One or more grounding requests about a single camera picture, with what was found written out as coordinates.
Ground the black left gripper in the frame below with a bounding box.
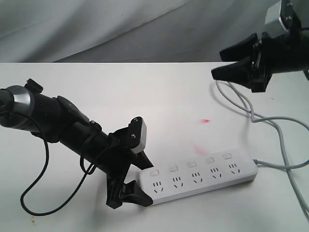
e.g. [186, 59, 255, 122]
[97, 128, 153, 209]

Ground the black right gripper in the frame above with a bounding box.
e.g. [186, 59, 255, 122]
[211, 29, 302, 93]

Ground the white power strip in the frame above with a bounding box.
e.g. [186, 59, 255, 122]
[139, 149, 258, 205]

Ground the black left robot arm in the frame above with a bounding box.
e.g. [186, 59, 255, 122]
[0, 79, 153, 209]

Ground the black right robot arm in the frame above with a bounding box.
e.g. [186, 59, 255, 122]
[211, 29, 309, 93]

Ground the grey backdrop cloth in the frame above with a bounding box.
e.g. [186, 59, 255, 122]
[0, 0, 309, 63]

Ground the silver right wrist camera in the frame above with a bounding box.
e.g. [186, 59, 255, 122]
[264, 0, 301, 38]

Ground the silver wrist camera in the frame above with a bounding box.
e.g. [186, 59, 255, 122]
[264, 0, 301, 38]
[127, 116, 147, 154]

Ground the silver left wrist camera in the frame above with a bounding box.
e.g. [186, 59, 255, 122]
[127, 116, 147, 154]

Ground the grey power cable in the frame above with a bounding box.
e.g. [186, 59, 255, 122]
[214, 79, 309, 218]

